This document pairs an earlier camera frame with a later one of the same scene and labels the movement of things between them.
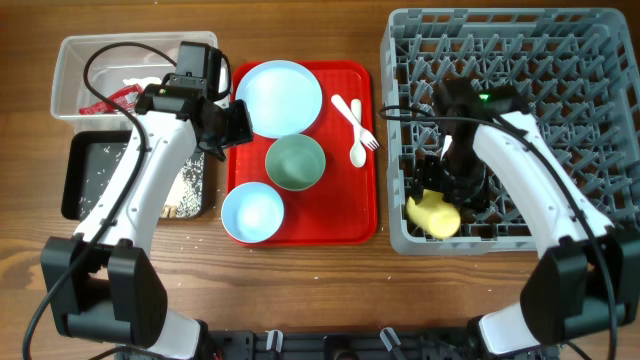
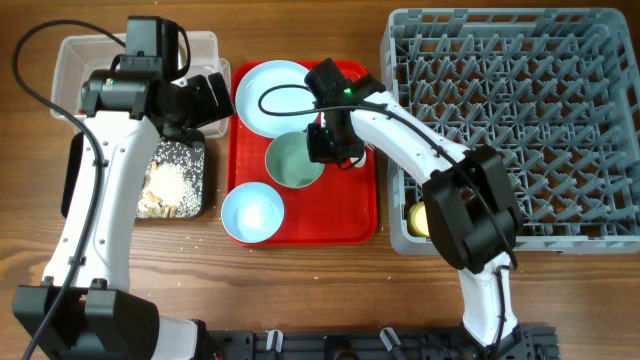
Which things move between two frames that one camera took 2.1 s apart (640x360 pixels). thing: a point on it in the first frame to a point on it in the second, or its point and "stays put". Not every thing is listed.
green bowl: (295, 162) stays put
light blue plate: (283, 98) stays put
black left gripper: (244, 132) to (208, 108)
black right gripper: (425, 176) to (318, 152)
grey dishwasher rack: (574, 70) stays put
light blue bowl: (252, 212) stays put
